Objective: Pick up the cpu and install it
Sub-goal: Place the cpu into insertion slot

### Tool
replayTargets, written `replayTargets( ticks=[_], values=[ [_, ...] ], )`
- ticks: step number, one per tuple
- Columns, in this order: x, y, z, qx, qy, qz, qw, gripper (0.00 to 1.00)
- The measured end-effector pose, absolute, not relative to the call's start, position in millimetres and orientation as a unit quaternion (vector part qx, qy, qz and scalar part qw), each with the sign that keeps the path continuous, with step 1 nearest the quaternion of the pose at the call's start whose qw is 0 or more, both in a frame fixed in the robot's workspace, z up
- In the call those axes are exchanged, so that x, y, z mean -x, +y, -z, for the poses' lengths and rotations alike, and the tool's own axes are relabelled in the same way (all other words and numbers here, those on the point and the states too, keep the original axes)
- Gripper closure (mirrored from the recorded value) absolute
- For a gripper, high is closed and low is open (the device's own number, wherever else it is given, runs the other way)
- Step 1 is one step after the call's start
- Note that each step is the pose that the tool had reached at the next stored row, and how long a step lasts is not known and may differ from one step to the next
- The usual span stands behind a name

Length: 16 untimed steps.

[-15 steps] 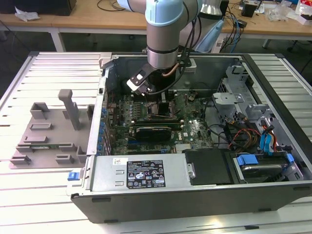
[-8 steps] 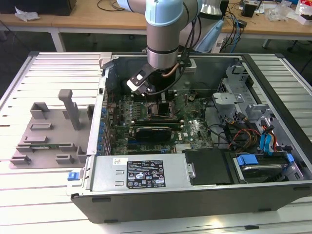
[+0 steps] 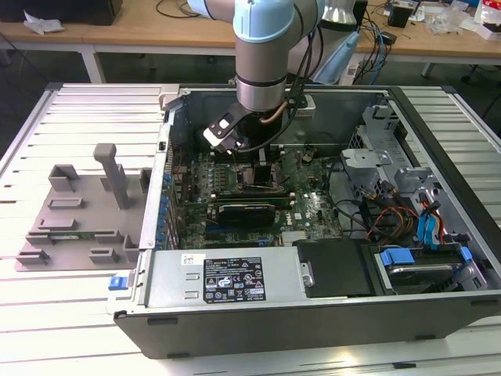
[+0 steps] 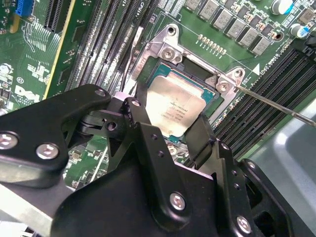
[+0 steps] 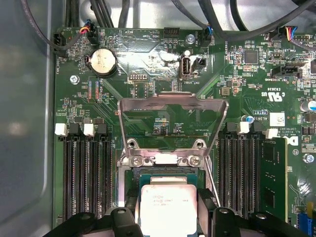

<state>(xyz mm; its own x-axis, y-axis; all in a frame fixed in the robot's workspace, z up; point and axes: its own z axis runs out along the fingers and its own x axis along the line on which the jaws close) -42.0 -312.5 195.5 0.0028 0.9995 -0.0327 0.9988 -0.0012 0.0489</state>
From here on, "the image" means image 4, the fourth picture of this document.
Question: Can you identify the silver CPU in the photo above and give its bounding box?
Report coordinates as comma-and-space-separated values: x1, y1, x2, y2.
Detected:
145, 63, 218, 144

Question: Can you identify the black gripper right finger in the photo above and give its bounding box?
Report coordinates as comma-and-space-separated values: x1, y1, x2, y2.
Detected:
187, 114, 307, 237

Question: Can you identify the locking lever wire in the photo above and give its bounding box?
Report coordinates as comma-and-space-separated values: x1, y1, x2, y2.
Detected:
234, 83, 316, 128

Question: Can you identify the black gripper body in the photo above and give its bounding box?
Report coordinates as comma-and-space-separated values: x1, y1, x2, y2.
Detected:
51, 148, 234, 237

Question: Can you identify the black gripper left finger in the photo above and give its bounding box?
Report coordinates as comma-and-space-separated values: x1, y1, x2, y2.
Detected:
0, 80, 195, 237

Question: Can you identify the metal socket cover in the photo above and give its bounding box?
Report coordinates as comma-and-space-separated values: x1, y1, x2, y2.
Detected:
120, 26, 150, 99

